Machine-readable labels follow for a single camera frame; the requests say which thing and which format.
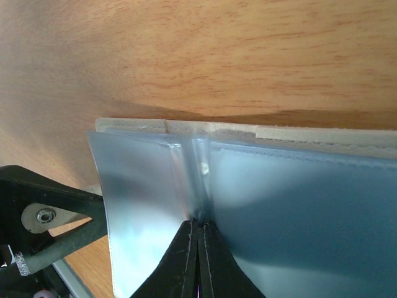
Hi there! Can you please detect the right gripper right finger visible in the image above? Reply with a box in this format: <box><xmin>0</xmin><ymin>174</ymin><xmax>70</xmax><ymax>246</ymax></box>
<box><xmin>197</xmin><ymin>222</ymin><xmax>264</xmax><ymax>297</ymax></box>

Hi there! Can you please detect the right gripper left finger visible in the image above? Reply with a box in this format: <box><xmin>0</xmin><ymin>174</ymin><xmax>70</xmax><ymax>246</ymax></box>
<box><xmin>132</xmin><ymin>220</ymin><xmax>198</xmax><ymax>297</ymax></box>

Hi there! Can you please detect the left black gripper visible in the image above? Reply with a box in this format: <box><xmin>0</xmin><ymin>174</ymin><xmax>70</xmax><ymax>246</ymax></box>
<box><xmin>1</xmin><ymin>165</ymin><xmax>107</xmax><ymax>297</ymax></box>

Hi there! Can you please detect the beige card holder wallet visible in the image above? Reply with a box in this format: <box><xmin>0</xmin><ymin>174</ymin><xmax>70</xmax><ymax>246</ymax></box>
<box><xmin>87</xmin><ymin>118</ymin><xmax>396</xmax><ymax>297</ymax></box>

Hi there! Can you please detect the aluminium rail frame front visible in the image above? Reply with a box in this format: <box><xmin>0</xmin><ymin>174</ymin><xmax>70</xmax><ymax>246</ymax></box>
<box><xmin>52</xmin><ymin>259</ymin><xmax>94</xmax><ymax>298</ymax></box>

